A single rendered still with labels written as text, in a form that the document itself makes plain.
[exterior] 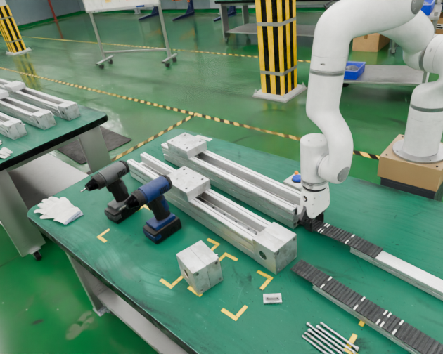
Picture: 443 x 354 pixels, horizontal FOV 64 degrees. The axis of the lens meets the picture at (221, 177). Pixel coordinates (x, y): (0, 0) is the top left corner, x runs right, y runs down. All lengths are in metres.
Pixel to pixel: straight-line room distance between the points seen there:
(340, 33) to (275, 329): 0.76
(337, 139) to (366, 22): 0.29
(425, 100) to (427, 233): 0.45
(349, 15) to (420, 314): 0.76
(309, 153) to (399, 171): 0.54
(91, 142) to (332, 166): 1.92
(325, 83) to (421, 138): 0.58
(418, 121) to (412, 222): 0.36
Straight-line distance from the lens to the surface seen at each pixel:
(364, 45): 6.12
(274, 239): 1.10
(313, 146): 1.04
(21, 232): 2.63
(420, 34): 1.22
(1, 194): 2.49
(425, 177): 1.49
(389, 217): 1.35
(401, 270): 1.14
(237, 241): 1.19
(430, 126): 1.46
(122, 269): 1.26
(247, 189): 1.34
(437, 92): 1.40
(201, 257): 1.07
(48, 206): 1.69
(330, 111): 1.02
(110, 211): 1.45
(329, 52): 0.98
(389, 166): 1.51
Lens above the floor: 1.63
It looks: 33 degrees down
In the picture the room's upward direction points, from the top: 9 degrees counter-clockwise
